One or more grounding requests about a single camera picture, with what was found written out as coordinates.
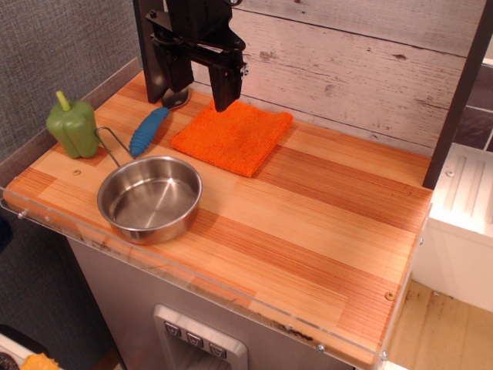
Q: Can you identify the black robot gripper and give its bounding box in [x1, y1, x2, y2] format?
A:
[146, 1, 247, 113]

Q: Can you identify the small steel pot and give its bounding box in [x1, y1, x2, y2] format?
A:
[94, 126, 203, 246]

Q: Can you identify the green toy bell pepper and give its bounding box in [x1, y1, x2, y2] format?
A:
[45, 91, 99, 159]

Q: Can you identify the orange knitted cloth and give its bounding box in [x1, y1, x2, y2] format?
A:
[170, 101, 293, 177]

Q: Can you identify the clear acrylic edge guard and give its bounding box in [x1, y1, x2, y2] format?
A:
[5, 180, 431, 369]

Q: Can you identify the grey toy fridge cabinet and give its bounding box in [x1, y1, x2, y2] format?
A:
[69, 240, 350, 369]

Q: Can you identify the silver dispenser panel with buttons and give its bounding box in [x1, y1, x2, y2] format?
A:
[153, 304, 249, 369]

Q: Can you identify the yellow object at corner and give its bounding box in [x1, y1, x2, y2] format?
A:
[20, 353, 60, 370]

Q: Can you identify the blue handled metal spoon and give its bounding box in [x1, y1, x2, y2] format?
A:
[129, 87, 189, 157]

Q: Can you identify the dark right upright post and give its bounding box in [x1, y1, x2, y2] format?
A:
[422, 0, 492, 190]

